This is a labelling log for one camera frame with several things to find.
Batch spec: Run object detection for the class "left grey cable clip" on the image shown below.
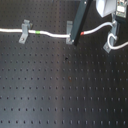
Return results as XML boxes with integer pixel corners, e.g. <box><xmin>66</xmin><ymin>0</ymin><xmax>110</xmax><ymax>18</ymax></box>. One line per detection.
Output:
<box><xmin>19</xmin><ymin>20</ymin><xmax>32</xmax><ymax>44</ymax></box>

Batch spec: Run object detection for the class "middle grey cable clip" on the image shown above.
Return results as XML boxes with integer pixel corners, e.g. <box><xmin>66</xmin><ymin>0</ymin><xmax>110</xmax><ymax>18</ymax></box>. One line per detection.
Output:
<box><xmin>66</xmin><ymin>21</ymin><xmax>73</xmax><ymax>45</ymax></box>

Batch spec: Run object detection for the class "grey cable clip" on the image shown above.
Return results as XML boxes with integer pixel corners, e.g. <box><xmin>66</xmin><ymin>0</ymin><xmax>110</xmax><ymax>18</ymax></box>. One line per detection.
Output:
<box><xmin>19</xmin><ymin>20</ymin><xmax>32</xmax><ymax>44</ymax></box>
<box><xmin>66</xmin><ymin>21</ymin><xmax>73</xmax><ymax>45</ymax></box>
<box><xmin>103</xmin><ymin>20</ymin><xmax>119</xmax><ymax>53</ymax></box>

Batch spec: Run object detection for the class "right grey cable clip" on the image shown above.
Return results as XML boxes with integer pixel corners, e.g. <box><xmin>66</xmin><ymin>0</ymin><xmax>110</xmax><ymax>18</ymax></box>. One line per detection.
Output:
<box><xmin>103</xmin><ymin>20</ymin><xmax>119</xmax><ymax>53</ymax></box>

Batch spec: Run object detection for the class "white cable with coloured marks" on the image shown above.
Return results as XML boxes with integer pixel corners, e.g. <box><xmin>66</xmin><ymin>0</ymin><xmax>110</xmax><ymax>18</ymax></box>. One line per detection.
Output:
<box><xmin>0</xmin><ymin>21</ymin><xmax>128</xmax><ymax>51</ymax></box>

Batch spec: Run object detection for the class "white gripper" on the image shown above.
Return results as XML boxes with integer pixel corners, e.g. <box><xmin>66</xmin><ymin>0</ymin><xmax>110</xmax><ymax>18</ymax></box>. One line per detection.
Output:
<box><xmin>70</xmin><ymin>0</ymin><xmax>128</xmax><ymax>45</ymax></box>

